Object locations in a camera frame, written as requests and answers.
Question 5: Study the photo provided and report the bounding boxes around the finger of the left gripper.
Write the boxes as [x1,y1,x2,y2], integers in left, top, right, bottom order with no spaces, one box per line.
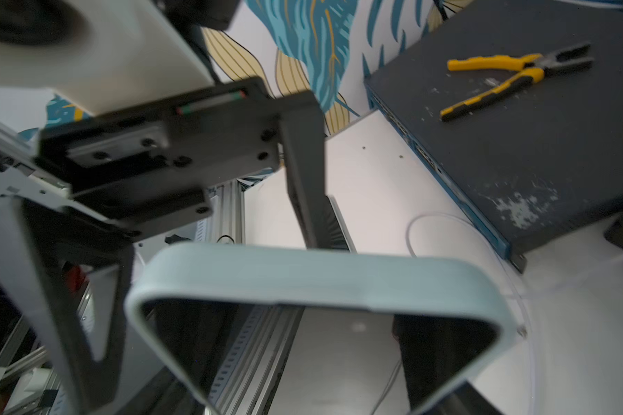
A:
[279,92,352,252]
[0,196,134,413]

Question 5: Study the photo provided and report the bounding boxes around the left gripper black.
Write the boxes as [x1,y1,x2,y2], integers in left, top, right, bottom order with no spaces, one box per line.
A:
[34,77,285,241]

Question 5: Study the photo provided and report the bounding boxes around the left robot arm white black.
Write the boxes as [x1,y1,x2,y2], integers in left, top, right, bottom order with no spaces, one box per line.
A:
[0,1,331,413]

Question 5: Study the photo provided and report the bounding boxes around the black phone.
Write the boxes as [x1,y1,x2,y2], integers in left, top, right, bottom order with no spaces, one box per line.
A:
[125,242,517,414]

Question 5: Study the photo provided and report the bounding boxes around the aluminium front rail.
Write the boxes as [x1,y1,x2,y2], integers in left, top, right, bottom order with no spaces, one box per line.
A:
[0,181,307,415]

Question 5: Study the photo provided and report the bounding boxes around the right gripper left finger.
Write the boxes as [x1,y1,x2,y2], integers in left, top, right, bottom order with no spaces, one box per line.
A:
[116,368,197,415]

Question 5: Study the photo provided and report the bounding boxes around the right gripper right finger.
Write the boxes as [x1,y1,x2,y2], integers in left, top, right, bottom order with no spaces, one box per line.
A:
[425,382,502,415]

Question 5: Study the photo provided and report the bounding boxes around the yellow black pliers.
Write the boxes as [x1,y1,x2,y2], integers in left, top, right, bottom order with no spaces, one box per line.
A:
[440,41,594,122]

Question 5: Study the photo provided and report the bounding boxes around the white charging cable phone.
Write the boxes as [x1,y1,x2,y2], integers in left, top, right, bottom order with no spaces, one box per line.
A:
[368,211,623,415]

